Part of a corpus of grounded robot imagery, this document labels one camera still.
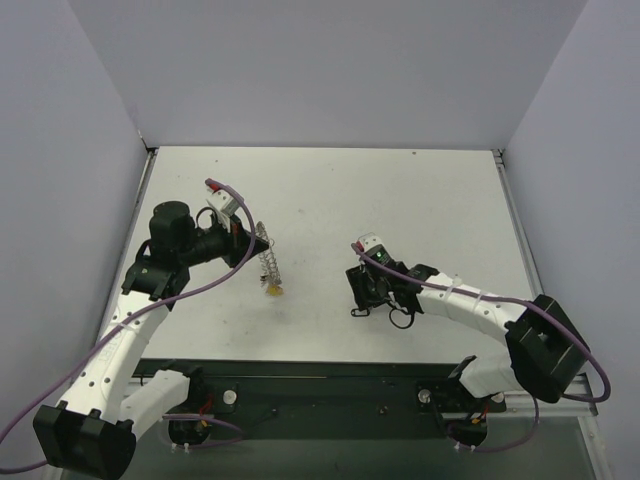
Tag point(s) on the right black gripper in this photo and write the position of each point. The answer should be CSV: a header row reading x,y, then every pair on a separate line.
x,y
362,288

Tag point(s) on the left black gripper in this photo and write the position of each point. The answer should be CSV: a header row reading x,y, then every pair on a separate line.
x,y
235,242

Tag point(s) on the black key tag with key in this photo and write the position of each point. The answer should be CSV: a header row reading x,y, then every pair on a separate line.
x,y
360,313

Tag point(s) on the metal band with key rings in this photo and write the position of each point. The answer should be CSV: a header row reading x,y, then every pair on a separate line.
x,y
270,276

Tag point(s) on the yellow key tag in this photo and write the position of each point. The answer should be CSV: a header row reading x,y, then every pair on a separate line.
x,y
274,290

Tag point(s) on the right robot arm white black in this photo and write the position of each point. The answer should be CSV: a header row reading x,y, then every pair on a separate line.
x,y
538,358

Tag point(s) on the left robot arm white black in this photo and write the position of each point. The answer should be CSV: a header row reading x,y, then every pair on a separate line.
x,y
94,428

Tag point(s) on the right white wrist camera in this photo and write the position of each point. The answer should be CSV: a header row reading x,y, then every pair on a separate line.
x,y
370,245

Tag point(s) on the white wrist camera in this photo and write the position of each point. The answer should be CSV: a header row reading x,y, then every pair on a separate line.
x,y
370,245
222,202

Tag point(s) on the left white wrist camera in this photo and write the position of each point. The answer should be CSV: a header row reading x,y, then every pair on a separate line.
x,y
222,202

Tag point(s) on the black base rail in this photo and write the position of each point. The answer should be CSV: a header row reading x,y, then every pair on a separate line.
x,y
269,400

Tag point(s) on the aluminium table frame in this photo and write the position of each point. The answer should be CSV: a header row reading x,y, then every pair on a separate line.
x,y
533,278

